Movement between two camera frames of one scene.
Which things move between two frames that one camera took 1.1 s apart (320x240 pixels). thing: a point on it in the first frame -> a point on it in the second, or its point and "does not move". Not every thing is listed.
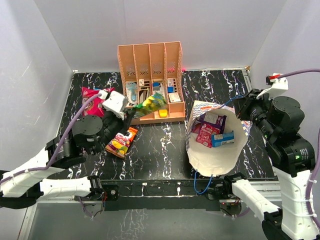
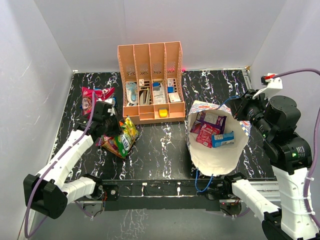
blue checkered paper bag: (216, 137) does not move
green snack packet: (150, 104) -> (126, 136)
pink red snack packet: (96, 109) does not move
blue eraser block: (156, 86) does not move
